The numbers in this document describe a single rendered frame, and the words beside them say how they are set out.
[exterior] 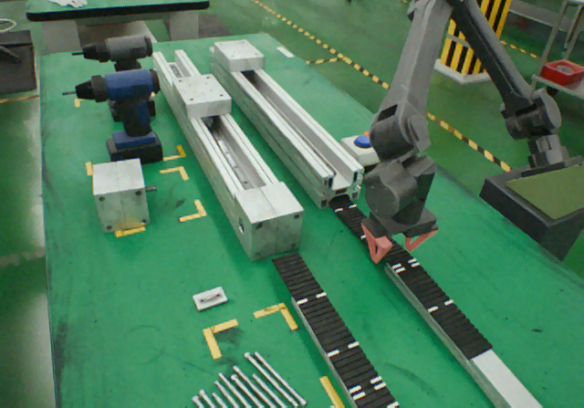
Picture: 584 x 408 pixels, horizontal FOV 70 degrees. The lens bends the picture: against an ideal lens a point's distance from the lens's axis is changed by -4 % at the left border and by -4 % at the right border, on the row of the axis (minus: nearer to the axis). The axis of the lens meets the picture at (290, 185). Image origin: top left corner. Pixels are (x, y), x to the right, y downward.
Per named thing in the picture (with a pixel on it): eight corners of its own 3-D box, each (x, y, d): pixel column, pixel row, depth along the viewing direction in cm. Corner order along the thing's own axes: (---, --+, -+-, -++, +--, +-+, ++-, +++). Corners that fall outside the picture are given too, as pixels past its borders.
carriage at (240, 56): (263, 77, 134) (264, 56, 130) (229, 80, 129) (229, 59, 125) (245, 59, 145) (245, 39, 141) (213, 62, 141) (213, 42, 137)
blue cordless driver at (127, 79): (169, 161, 103) (160, 74, 90) (82, 178, 95) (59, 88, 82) (161, 145, 109) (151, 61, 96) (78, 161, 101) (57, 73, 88)
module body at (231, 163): (280, 218, 89) (282, 185, 84) (234, 230, 85) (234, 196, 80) (184, 74, 146) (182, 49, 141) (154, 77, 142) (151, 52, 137)
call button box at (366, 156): (381, 170, 107) (386, 148, 103) (348, 177, 103) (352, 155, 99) (363, 153, 112) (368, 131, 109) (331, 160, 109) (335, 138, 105)
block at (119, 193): (162, 223, 86) (157, 184, 80) (103, 234, 82) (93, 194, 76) (156, 193, 93) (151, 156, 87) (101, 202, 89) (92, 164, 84)
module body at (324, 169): (358, 199, 96) (364, 167, 91) (318, 209, 93) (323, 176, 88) (237, 68, 153) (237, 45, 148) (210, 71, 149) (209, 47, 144)
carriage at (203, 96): (231, 122, 109) (231, 98, 105) (188, 130, 104) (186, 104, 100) (213, 97, 120) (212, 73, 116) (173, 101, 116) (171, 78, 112)
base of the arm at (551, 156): (584, 161, 98) (537, 172, 108) (574, 128, 99) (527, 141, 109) (568, 167, 93) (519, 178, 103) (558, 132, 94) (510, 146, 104)
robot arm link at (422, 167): (444, 159, 67) (413, 144, 70) (422, 175, 63) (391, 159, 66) (432, 194, 71) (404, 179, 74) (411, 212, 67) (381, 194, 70)
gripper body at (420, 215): (367, 217, 75) (374, 183, 71) (412, 204, 79) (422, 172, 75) (388, 241, 71) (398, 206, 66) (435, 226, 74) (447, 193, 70)
